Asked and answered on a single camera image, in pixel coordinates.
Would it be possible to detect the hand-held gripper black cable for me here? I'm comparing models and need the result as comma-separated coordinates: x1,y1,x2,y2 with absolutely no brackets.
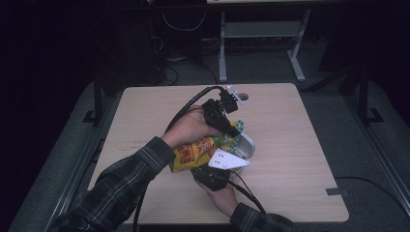
132,85,225,232
229,171,268,215

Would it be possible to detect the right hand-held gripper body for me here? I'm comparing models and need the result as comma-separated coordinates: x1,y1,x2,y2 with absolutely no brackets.
190,148,250,191

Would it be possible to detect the white metal desk frame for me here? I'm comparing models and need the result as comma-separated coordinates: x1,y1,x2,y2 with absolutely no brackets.
206,0,312,83

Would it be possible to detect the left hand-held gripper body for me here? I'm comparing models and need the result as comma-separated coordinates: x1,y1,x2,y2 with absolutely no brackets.
202,85,249,130

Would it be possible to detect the left hand-held gripper black cable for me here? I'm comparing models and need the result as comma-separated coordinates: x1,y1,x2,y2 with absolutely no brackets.
132,85,225,232

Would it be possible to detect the grey metal rail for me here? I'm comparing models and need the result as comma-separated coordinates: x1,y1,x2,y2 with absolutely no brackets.
341,93,410,217
44,96,119,232

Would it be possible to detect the person's right hand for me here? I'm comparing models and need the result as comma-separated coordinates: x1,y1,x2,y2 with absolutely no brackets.
196,183,240,218

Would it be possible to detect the right hand-held gripper black cable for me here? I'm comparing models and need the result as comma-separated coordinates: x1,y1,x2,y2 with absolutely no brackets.
229,171,268,215

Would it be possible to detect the yellow refill pouch green cap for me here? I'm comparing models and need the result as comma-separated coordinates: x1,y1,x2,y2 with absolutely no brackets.
169,119,245,173

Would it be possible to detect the grey tape strip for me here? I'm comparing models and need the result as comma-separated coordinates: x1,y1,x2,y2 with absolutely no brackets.
326,188,350,196

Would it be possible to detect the person's left hand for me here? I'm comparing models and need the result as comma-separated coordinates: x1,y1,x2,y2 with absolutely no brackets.
161,105,223,149

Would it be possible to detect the long black floor cable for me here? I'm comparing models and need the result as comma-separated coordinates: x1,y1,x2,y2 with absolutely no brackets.
333,176,410,211

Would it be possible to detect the black metal stand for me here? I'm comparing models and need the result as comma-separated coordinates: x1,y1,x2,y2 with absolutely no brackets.
82,72,104,127
340,64,385,127

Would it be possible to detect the white hanging cable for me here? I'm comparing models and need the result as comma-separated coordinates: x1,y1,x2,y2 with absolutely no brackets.
161,12,207,33

